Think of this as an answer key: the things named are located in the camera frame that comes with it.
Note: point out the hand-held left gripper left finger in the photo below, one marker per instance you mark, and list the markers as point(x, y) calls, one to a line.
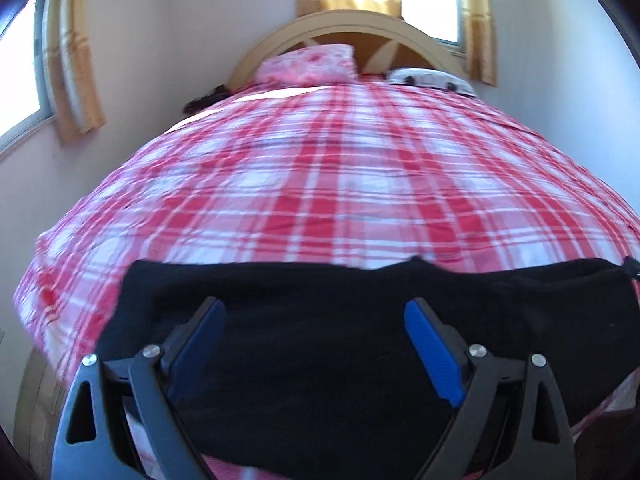
point(197, 350)

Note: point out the dark cloth beside bed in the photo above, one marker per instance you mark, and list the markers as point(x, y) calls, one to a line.
point(207, 99)

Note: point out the wooden bed frame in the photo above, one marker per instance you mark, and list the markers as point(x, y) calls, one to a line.
point(42, 420)

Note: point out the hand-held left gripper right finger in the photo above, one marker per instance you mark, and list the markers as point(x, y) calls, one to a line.
point(432, 355)

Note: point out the narrow yellow curtain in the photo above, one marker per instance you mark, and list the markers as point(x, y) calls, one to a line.
point(480, 25)

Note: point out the black pants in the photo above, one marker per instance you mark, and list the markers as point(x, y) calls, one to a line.
point(325, 340)

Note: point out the side window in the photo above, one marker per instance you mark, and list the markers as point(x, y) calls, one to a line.
point(22, 70)

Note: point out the yellow side window curtain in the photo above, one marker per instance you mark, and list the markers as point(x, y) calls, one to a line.
point(75, 60)

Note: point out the black and white pillow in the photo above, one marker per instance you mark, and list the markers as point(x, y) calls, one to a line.
point(432, 79)

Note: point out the cream wooden headboard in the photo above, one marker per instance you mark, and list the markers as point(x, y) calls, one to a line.
point(345, 30)

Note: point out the pink floral pillow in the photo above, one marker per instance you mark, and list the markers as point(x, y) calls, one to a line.
point(307, 63)

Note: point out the window behind headboard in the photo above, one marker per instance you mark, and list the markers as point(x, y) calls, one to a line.
point(430, 0)

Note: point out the red plaid bed sheet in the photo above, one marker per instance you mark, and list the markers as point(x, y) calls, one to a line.
point(320, 175)

